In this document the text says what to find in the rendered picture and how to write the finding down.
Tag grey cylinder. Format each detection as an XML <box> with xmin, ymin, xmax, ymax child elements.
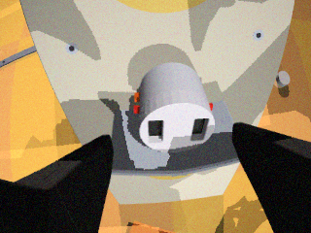
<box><xmin>276</xmin><ymin>71</ymin><xmax>291</xmax><ymax>86</ymax></box>

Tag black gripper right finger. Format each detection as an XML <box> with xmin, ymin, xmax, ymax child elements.
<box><xmin>232</xmin><ymin>121</ymin><xmax>311</xmax><ymax>233</ymax></box>

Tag grey panel with rectangular slot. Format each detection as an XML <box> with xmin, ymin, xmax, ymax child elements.
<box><xmin>19</xmin><ymin>0</ymin><xmax>294</xmax><ymax>205</ymax></box>

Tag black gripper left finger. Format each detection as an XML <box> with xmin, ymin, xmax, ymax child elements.
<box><xmin>0</xmin><ymin>135</ymin><xmax>114</xmax><ymax>233</ymax></box>

